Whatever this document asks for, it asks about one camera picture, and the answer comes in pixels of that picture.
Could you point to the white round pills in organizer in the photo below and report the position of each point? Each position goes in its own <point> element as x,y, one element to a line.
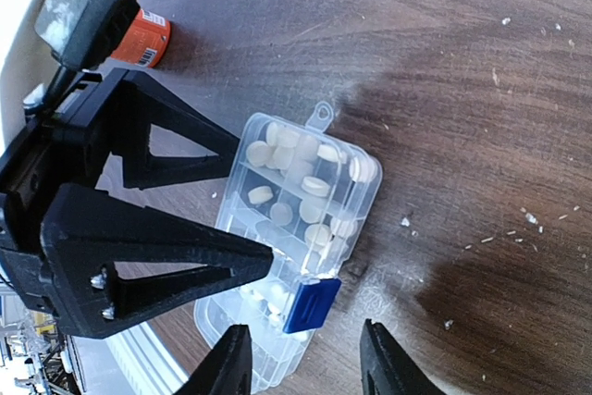
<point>273,299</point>

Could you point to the front aluminium rail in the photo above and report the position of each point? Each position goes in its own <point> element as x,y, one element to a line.
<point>134,361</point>

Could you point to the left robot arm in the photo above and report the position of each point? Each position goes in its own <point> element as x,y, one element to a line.
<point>33,84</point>

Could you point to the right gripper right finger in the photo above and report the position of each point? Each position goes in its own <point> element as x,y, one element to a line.
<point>386,368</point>

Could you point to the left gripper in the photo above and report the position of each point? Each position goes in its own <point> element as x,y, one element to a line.
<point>98,264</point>

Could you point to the orange pill bottle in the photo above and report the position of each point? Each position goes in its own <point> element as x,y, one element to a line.
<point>146,40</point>

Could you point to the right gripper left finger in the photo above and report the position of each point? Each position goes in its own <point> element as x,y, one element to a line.
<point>226,369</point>

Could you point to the clear plastic pill organizer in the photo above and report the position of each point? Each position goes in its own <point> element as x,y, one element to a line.
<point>313,276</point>

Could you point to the beige round pills in organizer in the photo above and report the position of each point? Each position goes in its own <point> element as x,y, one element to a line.
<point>320,229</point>

